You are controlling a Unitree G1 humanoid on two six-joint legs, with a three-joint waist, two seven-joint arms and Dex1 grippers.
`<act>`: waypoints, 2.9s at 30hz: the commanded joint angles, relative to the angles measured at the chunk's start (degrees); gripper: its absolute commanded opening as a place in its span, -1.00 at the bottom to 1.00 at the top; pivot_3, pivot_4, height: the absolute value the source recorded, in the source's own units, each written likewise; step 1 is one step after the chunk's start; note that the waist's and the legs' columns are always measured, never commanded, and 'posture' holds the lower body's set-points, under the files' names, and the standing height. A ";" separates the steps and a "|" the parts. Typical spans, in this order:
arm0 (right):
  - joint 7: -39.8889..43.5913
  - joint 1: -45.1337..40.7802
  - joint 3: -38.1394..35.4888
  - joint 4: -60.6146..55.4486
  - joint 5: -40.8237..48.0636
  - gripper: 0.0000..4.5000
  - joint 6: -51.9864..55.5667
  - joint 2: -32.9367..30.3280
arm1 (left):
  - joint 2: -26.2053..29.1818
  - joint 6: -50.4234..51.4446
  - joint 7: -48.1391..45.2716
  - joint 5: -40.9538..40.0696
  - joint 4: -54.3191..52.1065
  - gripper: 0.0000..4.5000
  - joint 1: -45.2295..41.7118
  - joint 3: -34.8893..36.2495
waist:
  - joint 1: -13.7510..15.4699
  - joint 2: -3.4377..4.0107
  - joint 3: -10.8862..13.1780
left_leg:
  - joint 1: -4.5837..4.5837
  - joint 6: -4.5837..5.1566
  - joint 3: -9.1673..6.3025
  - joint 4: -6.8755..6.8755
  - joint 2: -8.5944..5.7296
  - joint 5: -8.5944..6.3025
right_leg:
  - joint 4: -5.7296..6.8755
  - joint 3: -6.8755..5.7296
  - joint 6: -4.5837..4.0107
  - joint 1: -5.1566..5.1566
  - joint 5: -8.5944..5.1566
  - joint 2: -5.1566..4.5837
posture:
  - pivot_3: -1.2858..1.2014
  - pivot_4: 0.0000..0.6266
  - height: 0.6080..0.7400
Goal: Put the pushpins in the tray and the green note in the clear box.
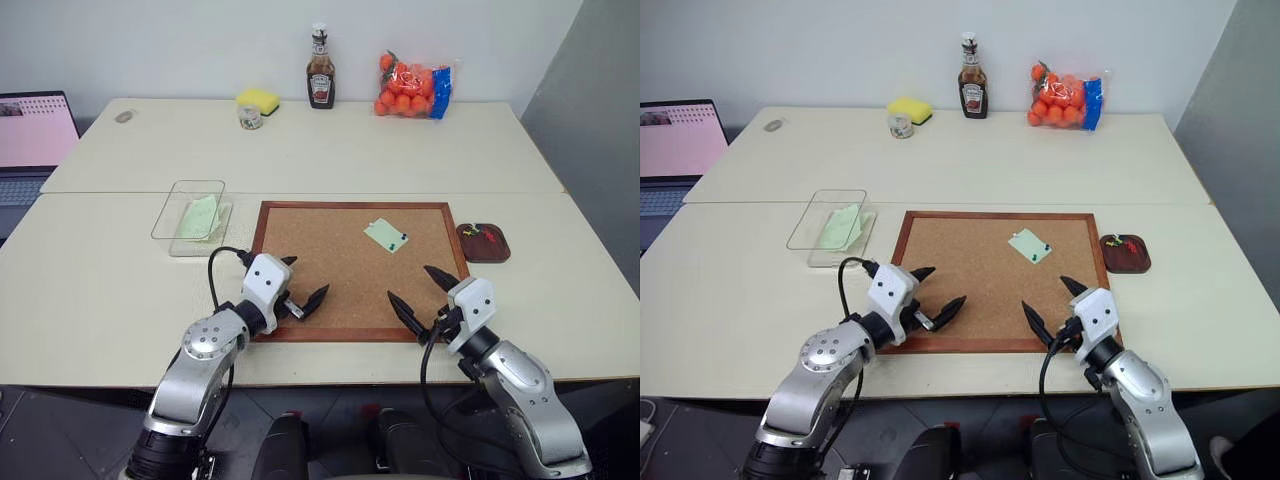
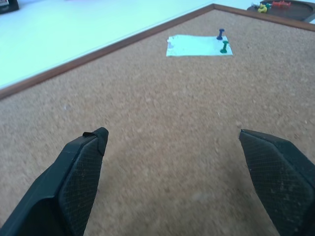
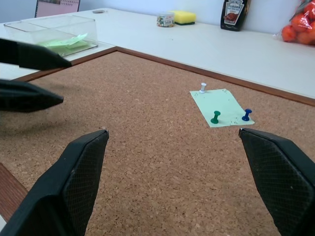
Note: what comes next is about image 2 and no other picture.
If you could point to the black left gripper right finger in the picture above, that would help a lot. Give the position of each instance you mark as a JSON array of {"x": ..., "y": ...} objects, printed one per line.
[{"x": 278, "y": 182}]

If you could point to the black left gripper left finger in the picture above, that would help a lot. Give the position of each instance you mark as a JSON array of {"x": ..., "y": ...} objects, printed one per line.
[{"x": 73, "y": 186}]

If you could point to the white paper note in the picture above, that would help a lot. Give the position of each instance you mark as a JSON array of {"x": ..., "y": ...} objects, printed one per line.
[{"x": 197, "y": 46}]

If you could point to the blue push pin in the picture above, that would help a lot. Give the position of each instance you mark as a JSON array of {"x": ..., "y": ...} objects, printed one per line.
[{"x": 220, "y": 34}]

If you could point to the dark brown round tray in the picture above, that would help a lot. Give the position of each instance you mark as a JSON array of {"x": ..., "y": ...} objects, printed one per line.
[{"x": 290, "y": 9}]

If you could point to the dark box with label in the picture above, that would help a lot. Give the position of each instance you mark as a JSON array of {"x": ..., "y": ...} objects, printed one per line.
[{"x": 8, "y": 5}]

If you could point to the cork board with wooden frame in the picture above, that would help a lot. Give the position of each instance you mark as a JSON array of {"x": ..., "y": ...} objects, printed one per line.
[{"x": 157, "y": 98}]

